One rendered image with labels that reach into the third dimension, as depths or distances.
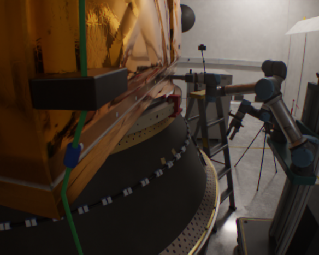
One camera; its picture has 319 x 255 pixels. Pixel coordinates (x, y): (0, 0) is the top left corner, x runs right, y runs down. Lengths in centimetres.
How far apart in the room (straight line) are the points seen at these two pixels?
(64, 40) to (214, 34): 829
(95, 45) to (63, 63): 6
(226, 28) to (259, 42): 134
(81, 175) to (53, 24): 20
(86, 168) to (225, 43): 830
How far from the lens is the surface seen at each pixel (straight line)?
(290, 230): 195
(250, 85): 143
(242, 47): 864
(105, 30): 30
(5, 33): 23
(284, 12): 931
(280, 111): 124
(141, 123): 76
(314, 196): 213
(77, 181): 31
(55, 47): 24
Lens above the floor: 194
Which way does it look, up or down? 20 degrees down
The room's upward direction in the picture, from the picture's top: straight up
